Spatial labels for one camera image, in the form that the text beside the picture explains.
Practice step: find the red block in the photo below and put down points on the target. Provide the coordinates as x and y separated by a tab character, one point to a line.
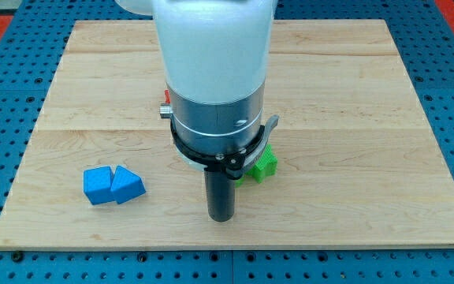
167	96

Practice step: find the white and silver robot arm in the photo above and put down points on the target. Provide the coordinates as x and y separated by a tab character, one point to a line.
215	58

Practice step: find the green star block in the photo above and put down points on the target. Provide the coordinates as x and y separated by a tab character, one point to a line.
265	166

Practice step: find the blue triangle block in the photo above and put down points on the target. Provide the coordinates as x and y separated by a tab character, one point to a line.
126	185

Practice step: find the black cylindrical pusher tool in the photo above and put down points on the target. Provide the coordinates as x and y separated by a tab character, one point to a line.
220	195

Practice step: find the wooden board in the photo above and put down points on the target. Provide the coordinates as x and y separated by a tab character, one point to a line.
358	164

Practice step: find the blue cube block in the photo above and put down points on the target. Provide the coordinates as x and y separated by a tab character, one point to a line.
97	185

